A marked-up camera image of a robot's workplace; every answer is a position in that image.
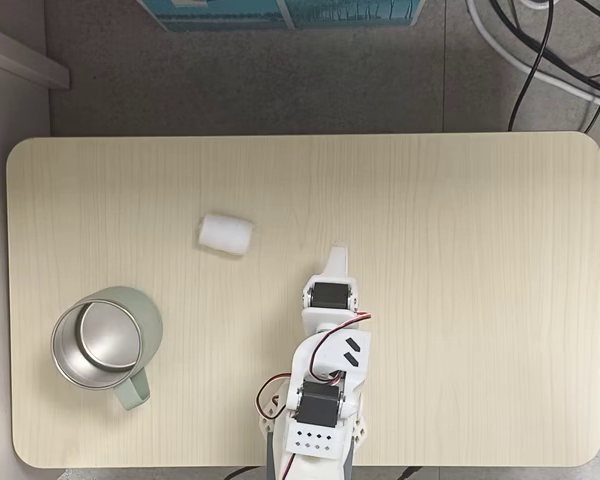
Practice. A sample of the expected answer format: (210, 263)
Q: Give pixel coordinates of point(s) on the white gauze dressing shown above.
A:
(225, 236)

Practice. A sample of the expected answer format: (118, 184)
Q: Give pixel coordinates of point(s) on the pale green steel mug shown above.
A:
(105, 345)

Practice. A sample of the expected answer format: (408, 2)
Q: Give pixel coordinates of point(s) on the white shelf board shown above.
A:
(25, 60)

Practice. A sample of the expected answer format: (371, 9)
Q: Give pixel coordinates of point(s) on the blue printed box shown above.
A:
(280, 12)

